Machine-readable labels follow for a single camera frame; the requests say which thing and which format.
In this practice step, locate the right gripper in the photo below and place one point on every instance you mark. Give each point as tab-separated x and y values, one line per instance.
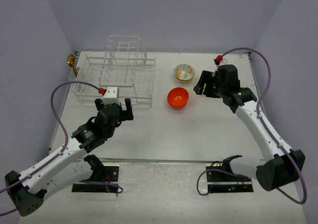
207	77

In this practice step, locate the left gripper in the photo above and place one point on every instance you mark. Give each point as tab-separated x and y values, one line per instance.
126	114

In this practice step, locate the white floral patterned bowl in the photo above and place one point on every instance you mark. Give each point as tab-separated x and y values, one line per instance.
184	71

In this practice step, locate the blue yellow patterned bowl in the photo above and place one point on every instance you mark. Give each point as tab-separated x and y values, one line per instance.
184	80

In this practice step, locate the orange bowl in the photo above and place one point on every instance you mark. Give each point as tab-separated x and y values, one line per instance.
177	106
178	95

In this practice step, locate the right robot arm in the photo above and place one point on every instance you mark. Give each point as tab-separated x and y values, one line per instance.
281	164

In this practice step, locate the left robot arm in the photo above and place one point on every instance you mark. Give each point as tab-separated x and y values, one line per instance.
70	163

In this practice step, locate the brass wooden utensil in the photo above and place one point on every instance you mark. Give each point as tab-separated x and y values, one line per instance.
71	61

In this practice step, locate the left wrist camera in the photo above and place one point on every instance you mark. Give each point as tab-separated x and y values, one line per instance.
110	95

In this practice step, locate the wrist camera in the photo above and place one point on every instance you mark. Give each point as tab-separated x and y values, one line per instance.
110	95
219	60

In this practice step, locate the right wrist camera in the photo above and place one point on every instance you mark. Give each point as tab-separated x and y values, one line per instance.
219	60

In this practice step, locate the white wire dish rack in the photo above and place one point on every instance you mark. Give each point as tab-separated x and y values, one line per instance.
124	64

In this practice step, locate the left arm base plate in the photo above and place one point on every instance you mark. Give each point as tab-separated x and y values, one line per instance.
105	181

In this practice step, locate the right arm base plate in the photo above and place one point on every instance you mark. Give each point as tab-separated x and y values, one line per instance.
219	182

